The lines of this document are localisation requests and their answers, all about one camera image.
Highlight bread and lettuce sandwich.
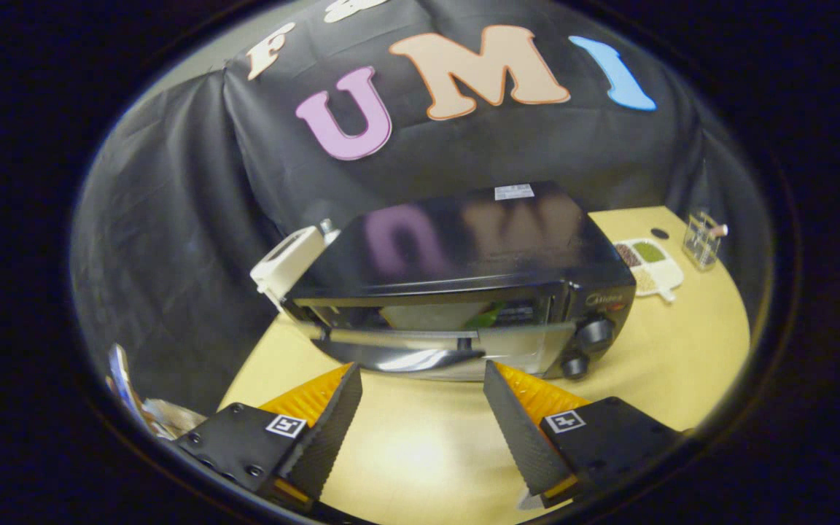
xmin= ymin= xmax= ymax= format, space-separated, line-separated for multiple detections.
xmin=379 ymin=303 xmax=505 ymax=331

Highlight clear glass holder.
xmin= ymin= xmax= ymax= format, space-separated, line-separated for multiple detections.
xmin=684 ymin=211 xmax=729 ymax=271

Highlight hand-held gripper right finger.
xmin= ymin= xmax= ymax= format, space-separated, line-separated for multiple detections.
xmin=483 ymin=359 xmax=688 ymax=511

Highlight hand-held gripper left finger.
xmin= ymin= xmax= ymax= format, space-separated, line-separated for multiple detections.
xmin=172 ymin=362 xmax=364 ymax=511

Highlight blue white packet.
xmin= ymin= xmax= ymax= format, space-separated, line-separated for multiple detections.
xmin=106 ymin=343 xmax=149 ymax=432

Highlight white divided grain dish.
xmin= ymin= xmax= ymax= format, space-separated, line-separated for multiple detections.
xmin=612 ymin=237 xmax=685 ymax=303

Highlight black toaster oven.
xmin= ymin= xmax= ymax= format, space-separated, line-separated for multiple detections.
xmin=281 ymin=182 xmax=638 ymax=383

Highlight white pop-up toaster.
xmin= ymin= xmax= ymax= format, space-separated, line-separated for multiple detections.
xmin=249 ymin=219 xmax=341 ymax=312

